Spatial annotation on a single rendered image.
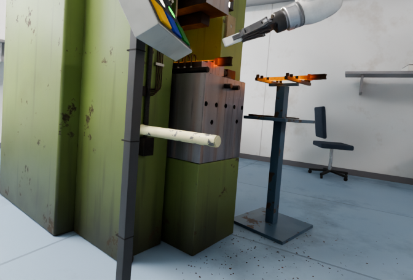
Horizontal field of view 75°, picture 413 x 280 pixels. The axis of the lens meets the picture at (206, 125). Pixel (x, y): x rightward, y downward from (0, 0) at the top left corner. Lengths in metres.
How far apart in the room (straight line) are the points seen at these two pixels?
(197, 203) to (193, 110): 0.46
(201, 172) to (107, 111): 0.55
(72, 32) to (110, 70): 0.35
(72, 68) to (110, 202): 0.73
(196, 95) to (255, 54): 3.32
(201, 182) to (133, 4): 0.88
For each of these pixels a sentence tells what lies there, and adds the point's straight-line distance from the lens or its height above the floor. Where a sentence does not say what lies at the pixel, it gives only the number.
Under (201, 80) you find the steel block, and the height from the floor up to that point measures 0.88.
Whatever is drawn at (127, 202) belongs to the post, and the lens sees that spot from 1.03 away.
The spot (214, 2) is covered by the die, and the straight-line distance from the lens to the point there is 1.53.
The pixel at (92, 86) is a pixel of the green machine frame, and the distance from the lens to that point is 1.52.
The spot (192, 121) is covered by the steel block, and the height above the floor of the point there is 0.67.
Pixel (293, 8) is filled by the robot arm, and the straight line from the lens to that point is 1.08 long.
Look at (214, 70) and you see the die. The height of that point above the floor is 0.95.
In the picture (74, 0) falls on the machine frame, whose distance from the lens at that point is 1.69.
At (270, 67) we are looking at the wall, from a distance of 4.47.
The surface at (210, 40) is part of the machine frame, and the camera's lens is 1.85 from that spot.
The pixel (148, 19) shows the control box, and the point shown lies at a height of 0.97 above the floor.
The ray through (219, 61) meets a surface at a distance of 1.47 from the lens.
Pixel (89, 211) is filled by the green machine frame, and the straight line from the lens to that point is 1.59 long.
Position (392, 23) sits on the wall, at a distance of 4.45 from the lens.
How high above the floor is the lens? 0.73
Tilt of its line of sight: 3 degrees down
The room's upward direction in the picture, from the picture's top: 4 degrees clockwise
